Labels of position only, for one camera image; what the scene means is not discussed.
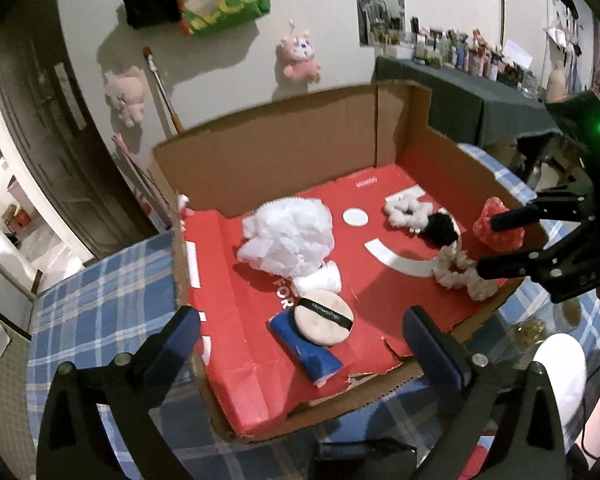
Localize red cardboard box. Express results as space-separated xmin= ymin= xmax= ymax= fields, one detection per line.
xmin=151 ymin=81 xmax=519 ymax=442

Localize small glass jar gold beads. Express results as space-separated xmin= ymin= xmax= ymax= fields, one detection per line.
xmin=499 ymin=294 xmax=584 ymax=356

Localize cream crochet scrunchie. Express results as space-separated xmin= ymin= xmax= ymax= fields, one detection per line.
xmin=432 ymin=245 xmax=498 ymax=301

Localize bottles on side table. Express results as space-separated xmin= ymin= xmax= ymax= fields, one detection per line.
xmin=410 ymin=16 xmax=531 ymax=89

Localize black scrunchie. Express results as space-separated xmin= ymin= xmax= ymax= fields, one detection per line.
xmin=420 ymin=211 xmax=458 ymax=248

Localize white bath pouf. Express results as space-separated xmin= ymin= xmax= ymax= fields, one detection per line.
xmin=236 ymin=196 xmax=335 ymax=278

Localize white fluffy scrunchie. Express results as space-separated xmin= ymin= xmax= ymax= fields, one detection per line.
xmin=384 ymin=195 xmax=434 ymax=234

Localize pink white plush on wall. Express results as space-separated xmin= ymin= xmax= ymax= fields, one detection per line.
xmin=277 ymin=32 xmax=321 ymax=84

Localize red foam net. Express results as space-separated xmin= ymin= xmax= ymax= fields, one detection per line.
xmin=471 ymin=196 xmax=529 ymax=255

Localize brown wooden door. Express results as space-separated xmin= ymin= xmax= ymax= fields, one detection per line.
xmin=0 ymin=18 xmax=158 ymax=259

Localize beige powder puff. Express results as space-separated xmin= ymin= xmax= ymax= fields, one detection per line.
xmin=294 ymin=290 xmax=355 ymax=347

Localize blue plaid tablecloth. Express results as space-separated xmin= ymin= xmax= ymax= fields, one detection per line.
xmin=27 ymin=144 xmax=600 ymax=479

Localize dark green covered table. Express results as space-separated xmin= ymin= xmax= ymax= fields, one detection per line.
xmin=374 ymin=56 xmax=558 ymax=148

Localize blue cloth roll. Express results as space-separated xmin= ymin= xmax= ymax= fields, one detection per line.
xmin=268 ymin=310 xmax=343 ymax=388

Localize red plush keychain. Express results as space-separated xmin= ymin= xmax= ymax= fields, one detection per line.
xmin=458 ymin=443 xmax=498 ymax=480

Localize black floral box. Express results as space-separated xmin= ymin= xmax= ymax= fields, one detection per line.
xmin=308 ymin=437 xmax=417 ymax=480

